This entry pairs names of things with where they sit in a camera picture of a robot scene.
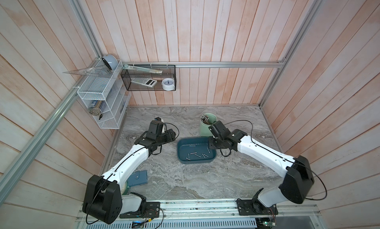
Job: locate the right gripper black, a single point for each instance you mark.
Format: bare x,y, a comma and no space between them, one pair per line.
211,146

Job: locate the white calculator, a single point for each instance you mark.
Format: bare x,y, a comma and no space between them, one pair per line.
147,82

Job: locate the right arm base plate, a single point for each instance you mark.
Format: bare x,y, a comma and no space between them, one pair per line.
254,208

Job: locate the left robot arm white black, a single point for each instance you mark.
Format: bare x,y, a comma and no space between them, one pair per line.
103,198

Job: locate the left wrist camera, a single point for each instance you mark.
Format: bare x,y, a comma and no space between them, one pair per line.
156,127

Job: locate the white tape roll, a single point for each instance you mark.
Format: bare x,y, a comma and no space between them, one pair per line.
168,84

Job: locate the rolled silver brush bundle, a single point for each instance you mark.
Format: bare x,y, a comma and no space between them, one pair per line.
96,108

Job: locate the mint green pencil cup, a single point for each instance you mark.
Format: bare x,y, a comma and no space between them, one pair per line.
204,130

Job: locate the teal plastic storage tray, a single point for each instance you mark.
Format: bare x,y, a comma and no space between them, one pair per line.
189,145

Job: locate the clear triangle ruler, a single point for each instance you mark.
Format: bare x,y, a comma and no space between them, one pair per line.
99,71

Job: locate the clear green ruler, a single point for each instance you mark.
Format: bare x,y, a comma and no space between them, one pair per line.
141,69

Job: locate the horizontal aluminium wall rail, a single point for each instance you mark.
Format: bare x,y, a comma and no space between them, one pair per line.
223,64

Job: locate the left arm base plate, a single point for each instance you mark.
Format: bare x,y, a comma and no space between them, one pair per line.
148,210

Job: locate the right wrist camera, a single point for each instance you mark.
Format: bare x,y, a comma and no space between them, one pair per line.
219,130

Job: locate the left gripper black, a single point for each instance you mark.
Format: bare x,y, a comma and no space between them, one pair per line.
169,135

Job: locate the light blue round speaker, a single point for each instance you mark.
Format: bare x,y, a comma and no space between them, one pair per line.
110,61

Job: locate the white wire mesh shelf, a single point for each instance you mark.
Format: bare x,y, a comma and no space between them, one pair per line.
112,91

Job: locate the pencils bundle in cup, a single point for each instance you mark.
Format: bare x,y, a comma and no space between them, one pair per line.
205,119

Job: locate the black wire mesh basket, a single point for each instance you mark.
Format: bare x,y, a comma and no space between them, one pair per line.
167,72

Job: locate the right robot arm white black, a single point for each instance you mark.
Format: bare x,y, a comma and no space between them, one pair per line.
296,173

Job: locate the aluminium front rail frame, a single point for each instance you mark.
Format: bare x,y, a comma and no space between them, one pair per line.
215,214

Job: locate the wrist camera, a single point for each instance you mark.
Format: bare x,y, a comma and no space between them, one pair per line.
156,127
219,130

